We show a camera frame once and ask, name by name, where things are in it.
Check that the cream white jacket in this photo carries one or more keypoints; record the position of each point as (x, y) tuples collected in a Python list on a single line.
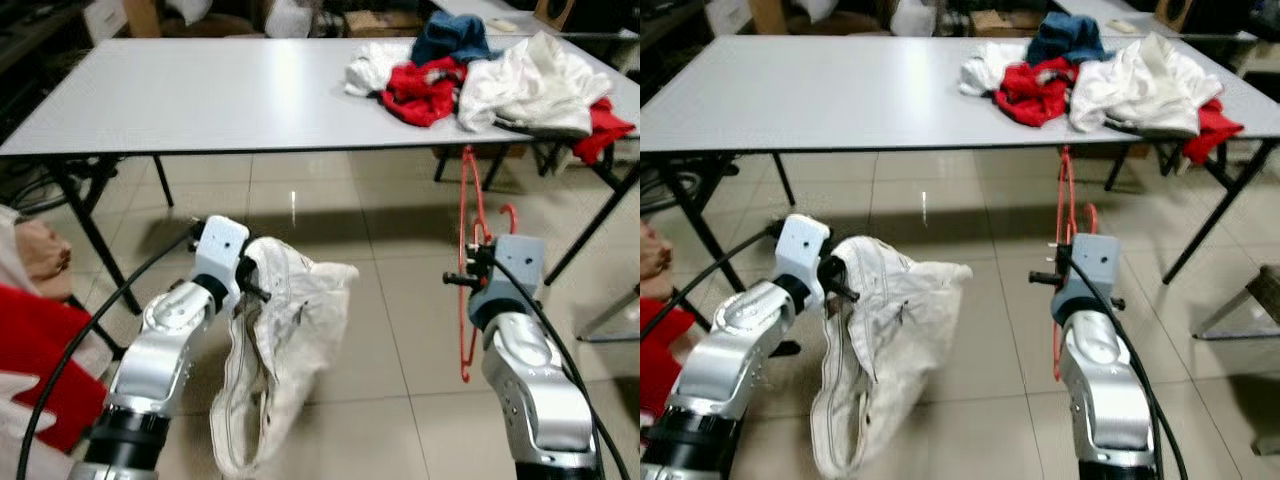
[(1140, 90), (530, 90), (890, 330), (290, 330)]

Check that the red plastic hanger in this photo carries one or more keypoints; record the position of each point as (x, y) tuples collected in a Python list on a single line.
[(465, 350), (1057, 350)]

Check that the blue denim jacket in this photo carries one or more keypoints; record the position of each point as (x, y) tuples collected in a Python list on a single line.
[(1065, 38), (450, 38)]

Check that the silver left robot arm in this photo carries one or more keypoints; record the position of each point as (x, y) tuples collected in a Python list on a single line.
[(165, 340), (745, 350)]

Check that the red garment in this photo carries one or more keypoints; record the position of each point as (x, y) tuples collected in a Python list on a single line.
[(420, 95), (605, 125), (1215, 128), (1035, 95)]

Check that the red shirt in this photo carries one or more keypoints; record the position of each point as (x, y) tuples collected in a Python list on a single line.
[(660, 350), (40, 350)]

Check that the grey table black legs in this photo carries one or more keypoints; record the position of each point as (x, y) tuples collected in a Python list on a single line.
[(220, 90), (850, 90)]

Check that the small white garment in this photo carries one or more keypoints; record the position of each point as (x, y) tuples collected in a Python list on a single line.
[(990, 68), (375, 65)]

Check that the brown cardboard box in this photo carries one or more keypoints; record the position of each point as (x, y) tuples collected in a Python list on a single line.
[(1000, 22), (385, 22)]

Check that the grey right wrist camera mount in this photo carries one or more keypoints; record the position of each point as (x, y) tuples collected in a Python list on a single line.
[(1095, 265), (520, 265)]

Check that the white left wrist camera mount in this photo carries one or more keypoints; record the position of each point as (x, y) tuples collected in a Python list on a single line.
[(222, 245), (805, 245)]

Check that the grey metal frame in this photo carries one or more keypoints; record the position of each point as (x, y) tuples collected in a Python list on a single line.
[(610, 336), (1265, 290)]

